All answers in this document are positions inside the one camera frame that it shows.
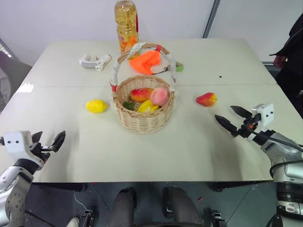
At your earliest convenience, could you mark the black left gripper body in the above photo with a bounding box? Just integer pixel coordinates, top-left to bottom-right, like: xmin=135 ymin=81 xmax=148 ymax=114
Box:
xmin=29 ymin=139 xmax=54 ymax=170

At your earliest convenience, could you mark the black table caster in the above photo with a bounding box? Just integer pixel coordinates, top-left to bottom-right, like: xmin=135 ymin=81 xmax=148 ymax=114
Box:
xmin=207 ymin=181 xmax=240 ymax=192

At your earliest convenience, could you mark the yellow starfruit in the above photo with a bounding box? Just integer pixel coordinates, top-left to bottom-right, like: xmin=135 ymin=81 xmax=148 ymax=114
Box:
xmin=136 ymin=99 xmax=160 ymax=114

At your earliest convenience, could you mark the pink peach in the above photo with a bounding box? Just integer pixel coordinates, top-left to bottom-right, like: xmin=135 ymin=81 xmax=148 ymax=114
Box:
xmin=150 ymin=87 xmax=170 ymax=106

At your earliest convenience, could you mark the dark rounded shape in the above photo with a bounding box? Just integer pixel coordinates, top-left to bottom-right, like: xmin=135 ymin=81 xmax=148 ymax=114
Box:
xmin=110 ymin=186 xmax=138 ymax=227
xmin=162 ymin=186 xmax=205 ymax=227

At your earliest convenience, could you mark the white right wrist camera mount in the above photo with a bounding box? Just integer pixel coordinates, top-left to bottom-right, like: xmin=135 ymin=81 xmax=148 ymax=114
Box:
xmin=251 ymin=103 xmax=275 ymax=130

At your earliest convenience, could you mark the red and yellow pear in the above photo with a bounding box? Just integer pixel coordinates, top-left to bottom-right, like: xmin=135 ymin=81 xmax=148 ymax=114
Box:
xmin=195 ymin=92 xmax=218 ymax=108

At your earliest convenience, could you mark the red and yellow mango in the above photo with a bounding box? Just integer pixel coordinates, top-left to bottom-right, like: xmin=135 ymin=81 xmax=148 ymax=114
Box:
xmin=130 ymin=87 xmax=156 ymax=103

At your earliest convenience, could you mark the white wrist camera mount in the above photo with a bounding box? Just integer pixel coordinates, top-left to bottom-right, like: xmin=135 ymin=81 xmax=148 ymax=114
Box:
xmin=0 ymin=131 xmax=45 ymax=170
xmin=251 ymin=103 xmax=275 ymax=130

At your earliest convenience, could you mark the dark green object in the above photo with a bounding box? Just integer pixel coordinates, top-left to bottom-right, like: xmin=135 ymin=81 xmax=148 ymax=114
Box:
xmin=122 ymin=101 xmax=136 ymax=111

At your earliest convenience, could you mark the grey wall pillar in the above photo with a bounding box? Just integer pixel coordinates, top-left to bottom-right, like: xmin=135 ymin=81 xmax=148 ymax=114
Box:
xmin=202 ymin=0 xmax=222 ymax=39

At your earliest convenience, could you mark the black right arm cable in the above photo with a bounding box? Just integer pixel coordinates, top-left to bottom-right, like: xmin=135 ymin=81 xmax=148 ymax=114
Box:
xmin=250 ymin=129 xmax=303 ymax=181

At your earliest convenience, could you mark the person in dark clothing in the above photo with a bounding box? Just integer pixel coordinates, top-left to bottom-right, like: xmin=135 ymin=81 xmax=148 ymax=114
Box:
xmin=269 ymin=13 xmax=303 ymax=112

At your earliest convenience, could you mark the wicker basket with handle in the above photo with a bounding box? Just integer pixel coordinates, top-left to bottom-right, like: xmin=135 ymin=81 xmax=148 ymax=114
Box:
xmin=109 ymin=42 xmax=178 ymax=134

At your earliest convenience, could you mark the black metal floor bracket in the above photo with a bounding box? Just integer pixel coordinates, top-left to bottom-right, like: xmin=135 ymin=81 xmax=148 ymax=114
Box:
xmin=210 ymin=209 xmax=225 ymax=227
xmin=80 ymin=209 xmax=96 ymax=227

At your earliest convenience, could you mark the white hot glue gun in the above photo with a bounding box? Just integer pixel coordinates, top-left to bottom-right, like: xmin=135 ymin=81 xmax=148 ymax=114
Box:
xmin=79 ymin=53 xmax=113 ymax=72

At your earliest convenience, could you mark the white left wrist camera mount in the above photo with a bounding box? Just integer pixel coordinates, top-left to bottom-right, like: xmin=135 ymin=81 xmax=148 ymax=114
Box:
xmin=0 ymin=131 xmax=45 ymax=170

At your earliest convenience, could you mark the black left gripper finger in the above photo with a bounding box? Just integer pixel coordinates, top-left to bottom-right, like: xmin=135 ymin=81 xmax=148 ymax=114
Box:
xmin=32 ymin=131 xmax=44 ymax=144
xmin=53 ymin=130 xmax=67 ymax=152

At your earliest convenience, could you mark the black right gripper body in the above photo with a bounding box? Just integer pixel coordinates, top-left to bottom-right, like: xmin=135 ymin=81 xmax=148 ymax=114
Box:
xmin=236 ymin=113 xmax=264 ymax=142

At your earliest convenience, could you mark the black table frame bar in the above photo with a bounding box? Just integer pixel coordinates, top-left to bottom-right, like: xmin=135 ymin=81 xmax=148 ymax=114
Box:
xmin=30 ymin=183 xmax=89 ymax=192

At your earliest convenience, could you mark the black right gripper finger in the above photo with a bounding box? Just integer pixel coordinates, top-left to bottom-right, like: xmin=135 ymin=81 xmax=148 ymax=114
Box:
xmin=214 ymin=114 xmax=238 ymax=138
xmin=230 ymin=105 xmax=252 ymax=118

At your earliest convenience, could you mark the orange cloth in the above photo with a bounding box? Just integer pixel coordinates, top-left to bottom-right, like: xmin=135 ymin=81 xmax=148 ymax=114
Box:
xmin=129 ymin=50 xmax=161 ymax=76

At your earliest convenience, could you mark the yellow lemon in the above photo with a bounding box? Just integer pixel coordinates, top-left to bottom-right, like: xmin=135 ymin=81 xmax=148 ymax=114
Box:
xmin=85 ymin=99 xmax=109 ymax=114

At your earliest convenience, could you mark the bystander hand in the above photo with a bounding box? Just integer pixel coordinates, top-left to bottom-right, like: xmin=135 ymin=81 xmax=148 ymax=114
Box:
xmin=273 ymin=54 xmax=286 ymax=68

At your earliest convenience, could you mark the white floor cable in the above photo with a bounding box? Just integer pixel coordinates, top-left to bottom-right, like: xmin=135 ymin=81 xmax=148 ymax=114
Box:
xmin=73 ymin=192 xmax=87 ymax=211

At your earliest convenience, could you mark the yellow cooking oil bottle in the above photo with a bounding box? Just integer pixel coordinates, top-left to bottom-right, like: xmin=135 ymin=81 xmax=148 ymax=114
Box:
xmin=114 ymin=0 xmax=141 ymax=54

